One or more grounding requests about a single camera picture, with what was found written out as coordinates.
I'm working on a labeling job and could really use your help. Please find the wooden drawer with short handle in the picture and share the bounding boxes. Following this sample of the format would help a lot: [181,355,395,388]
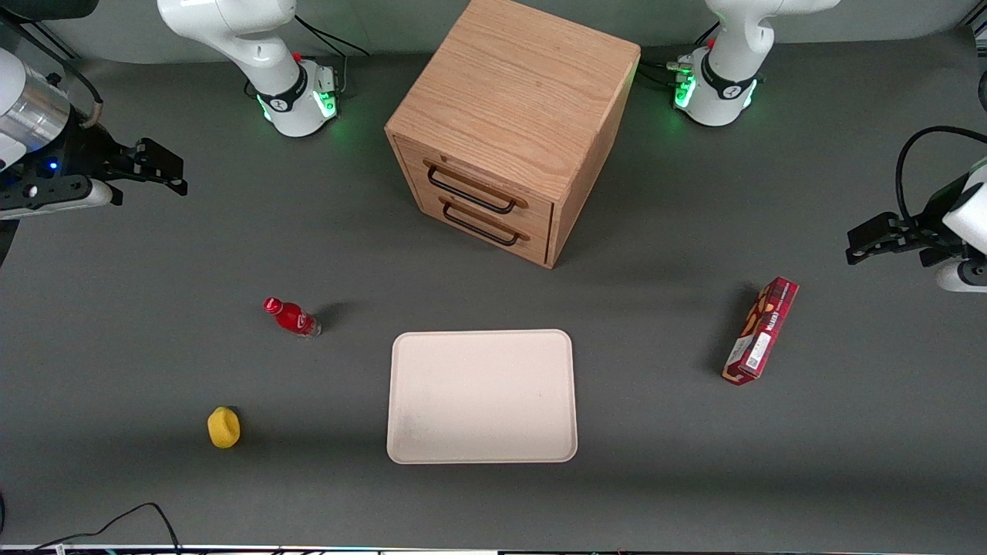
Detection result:
[411,183,553,267]

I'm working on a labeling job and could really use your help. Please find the red snack box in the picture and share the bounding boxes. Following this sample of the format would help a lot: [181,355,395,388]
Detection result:
[722,277,800,386]

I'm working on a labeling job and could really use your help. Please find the wooden drawer cabinet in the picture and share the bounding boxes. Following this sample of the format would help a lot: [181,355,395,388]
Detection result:
[384,0,642,270]

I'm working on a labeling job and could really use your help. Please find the black arm base cables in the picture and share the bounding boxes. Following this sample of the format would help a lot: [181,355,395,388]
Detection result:
[637,22,723,92]
[295,14,371,99]

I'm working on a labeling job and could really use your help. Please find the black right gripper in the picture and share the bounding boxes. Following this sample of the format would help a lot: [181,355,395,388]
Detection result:
[42,116,189,197]

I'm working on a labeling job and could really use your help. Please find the small red bottle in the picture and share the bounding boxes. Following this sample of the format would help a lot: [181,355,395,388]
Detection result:
[263,297,322,338]

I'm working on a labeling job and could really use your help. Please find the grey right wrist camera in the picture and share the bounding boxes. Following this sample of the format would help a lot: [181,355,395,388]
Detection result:
[0,176,124,221]

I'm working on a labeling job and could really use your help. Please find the long black drawer handle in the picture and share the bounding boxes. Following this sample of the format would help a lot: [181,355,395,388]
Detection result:
[423,158,530,216]

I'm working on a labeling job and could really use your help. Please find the black cable at table edge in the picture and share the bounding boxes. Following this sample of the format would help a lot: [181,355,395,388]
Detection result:
[0,503,183,555]

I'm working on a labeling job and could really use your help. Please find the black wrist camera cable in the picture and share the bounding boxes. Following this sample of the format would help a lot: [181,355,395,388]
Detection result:
[42,54,106,130]
[895,126,987,226]

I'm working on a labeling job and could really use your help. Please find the beige rectangular tray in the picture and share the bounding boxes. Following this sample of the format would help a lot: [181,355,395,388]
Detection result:
[386,329,578,465]

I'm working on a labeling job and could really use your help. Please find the yellow sponge-like object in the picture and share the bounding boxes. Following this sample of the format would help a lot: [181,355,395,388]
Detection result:
[207,406,241,449]

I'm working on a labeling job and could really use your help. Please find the grey metal frame rail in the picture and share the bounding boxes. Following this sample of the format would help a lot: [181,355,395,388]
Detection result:
[0,15,79,62]

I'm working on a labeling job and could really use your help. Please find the black left wrist camera cable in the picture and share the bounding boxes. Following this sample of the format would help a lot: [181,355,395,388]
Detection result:
[895,126,987,226]

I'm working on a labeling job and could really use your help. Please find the wooden drawer with long handle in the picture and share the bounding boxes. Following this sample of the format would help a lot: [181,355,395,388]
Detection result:
[393,136,555,232]

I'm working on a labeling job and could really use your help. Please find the black right arm base cables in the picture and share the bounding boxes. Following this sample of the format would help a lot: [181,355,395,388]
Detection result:
[295,14,371,99]

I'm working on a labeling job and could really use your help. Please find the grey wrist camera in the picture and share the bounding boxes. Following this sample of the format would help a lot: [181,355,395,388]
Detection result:
[0,176,124,221]
[919,248,987,293]

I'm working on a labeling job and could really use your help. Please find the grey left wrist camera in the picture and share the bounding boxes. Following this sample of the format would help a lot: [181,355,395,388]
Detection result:
[919,248,987,293]

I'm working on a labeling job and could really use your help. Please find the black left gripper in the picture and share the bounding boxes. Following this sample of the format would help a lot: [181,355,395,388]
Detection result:
[845,173,969,266]

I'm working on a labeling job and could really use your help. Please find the black left arm base cables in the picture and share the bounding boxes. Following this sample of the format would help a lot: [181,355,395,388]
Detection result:
[637,22,723,92]

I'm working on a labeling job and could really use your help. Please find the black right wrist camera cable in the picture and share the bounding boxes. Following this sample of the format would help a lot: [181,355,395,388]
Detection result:
[42,54,106,130]

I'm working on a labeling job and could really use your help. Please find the short black drawer handle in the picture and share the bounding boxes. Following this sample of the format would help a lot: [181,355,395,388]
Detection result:
[440,197,532,248]

